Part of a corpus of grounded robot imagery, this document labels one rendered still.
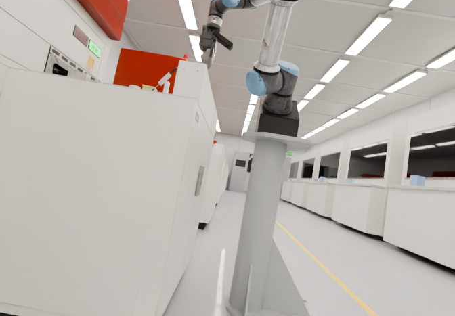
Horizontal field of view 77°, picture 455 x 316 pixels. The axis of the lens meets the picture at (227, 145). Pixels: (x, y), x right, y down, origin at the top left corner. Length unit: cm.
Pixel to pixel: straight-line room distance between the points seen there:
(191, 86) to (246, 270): 86
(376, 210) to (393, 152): 103
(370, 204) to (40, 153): 507
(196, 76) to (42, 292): 82
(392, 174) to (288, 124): 428
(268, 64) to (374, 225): 460
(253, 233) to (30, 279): 85
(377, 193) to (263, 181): 430
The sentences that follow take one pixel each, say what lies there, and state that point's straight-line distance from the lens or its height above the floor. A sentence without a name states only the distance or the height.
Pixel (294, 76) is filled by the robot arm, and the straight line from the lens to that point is 139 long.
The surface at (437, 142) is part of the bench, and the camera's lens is 468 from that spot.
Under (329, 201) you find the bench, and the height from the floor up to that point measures 43.
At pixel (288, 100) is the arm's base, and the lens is 145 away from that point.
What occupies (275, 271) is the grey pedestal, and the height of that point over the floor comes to 19.
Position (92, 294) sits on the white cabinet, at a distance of 104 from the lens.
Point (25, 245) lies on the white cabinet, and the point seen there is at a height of 28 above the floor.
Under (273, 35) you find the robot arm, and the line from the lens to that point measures 123.
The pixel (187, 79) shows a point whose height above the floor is 90.
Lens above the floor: 59
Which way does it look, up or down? 6 degrees up
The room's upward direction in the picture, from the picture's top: 10 degrees clockwise
